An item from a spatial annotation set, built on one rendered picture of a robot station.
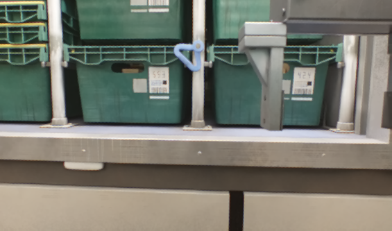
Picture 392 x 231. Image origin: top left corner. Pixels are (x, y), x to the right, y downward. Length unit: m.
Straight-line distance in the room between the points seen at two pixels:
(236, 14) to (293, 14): 0.49
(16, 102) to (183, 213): 0.67
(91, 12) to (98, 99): 0.28
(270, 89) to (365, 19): 0.10
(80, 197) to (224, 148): 0.39
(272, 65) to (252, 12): 0.51
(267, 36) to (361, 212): 0.55
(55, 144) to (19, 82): 0.34
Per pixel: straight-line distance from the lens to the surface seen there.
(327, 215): 0.64
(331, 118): 0.87
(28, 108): 0.89
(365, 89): 0.72
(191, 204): 0.56
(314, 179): 0.61
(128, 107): 0.70
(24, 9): 0.89
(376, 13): 0.25
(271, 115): 0.21
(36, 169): 0.70
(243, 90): 0.65
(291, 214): 0.61
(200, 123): 0.62
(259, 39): 0.21
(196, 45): 0.61
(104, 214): 0.63
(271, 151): 0.52
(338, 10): 0.23
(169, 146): 0.50
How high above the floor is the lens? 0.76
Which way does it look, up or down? 5 degrees down
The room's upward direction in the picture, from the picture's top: straight up
